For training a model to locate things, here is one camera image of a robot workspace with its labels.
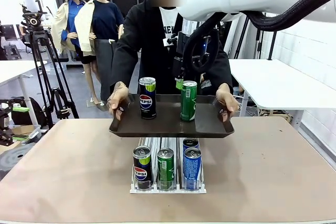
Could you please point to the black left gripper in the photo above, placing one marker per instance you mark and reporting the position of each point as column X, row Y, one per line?
column 5, row 124

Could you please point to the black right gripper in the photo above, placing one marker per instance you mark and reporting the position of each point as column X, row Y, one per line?
column 183, row 43

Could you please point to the green Chilsung cider can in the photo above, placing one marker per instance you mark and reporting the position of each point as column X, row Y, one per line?
column 166, row 171
column 188, row 103

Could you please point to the black Pepsi can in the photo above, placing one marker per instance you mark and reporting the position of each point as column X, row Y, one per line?
column 147, row 100
column 142, row 171

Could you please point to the dark brown serving tray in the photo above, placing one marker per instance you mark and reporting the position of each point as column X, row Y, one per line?
column 168, row 127

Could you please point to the person's right forearm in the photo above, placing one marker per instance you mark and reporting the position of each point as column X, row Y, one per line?
column 123, row 64

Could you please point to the person's left forearm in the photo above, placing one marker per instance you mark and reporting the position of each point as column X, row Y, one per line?
column 224, row 72

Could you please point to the person in black cardigan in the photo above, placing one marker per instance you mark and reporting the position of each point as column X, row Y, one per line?
column 152, row 37

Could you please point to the person's left hand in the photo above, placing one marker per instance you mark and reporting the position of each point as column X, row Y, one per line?
column 227, row 100

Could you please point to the person's right hand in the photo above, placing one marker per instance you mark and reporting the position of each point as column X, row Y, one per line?
column 118, row 98

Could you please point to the cardboard box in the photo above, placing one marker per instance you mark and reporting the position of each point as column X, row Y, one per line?
column 26, row 129

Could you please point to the black bag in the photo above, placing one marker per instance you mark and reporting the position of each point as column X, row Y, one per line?
column 34, row 113

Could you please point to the white table with white leg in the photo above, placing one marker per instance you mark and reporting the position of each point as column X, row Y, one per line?
column 21, row 68

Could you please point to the blue Pocari Sweat can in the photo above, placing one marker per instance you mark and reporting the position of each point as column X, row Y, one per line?
column 192, row 171
column 190, row 142

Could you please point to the clear white can dispenser rack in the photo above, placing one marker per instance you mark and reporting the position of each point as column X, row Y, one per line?
column 155, row 145

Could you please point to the black step stool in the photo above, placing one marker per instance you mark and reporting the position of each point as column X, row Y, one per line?
column 11, row 51

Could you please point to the black vertical stand pole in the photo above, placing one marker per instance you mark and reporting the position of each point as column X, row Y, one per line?
column 260, row 45

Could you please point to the large white rounded table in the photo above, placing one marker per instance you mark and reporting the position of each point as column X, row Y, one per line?
column 275, row 85

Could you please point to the black light stand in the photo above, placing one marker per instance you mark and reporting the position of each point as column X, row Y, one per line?
column 271, row 48

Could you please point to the mannequin in navy top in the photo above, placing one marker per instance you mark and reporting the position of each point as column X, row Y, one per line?
column 105, row 24

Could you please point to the mannequin in blue shirt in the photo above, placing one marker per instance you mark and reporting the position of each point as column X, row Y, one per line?
column 71, row 24

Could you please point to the black round base plate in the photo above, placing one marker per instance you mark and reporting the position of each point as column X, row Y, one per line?
column 13, row 158

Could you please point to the black camera tripod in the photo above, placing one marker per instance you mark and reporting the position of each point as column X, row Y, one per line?
column 39, row 51

